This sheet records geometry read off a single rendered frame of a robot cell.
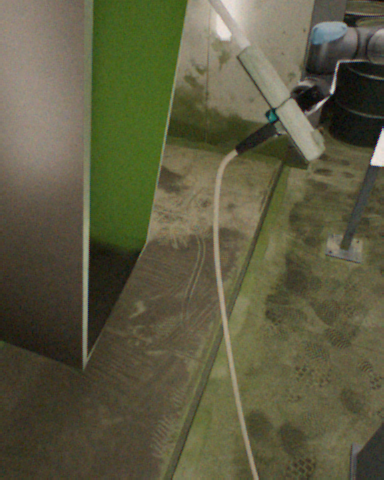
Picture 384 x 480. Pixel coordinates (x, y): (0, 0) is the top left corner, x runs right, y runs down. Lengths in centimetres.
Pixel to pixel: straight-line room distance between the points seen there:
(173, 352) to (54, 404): 52
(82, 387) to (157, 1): 144
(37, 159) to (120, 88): 62
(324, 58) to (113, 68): 62
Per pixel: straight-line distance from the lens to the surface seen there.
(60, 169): 71
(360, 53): 125
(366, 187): 215
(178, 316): 190
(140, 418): 168
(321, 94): 105
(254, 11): 274
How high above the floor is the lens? 159
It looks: 41 degrees down
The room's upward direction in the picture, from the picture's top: straight up
